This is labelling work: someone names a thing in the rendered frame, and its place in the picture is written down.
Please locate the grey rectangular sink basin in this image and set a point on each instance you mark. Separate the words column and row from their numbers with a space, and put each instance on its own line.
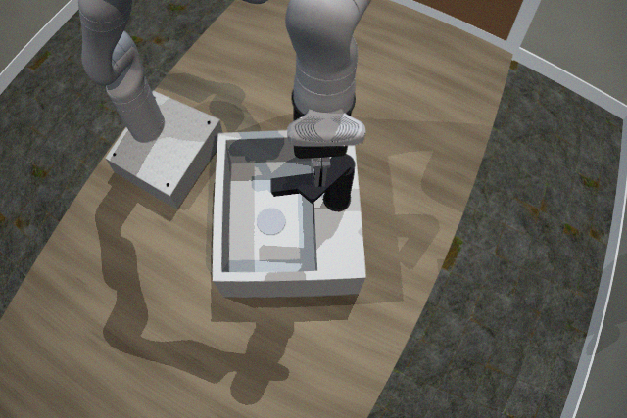
column 312, row 250

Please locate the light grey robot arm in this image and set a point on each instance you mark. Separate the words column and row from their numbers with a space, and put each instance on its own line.
column 320, row 31

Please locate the black mixer tap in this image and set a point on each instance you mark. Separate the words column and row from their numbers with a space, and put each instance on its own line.
column 336, row 197

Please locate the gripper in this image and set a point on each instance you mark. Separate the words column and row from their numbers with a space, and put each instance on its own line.
column 323, row 127

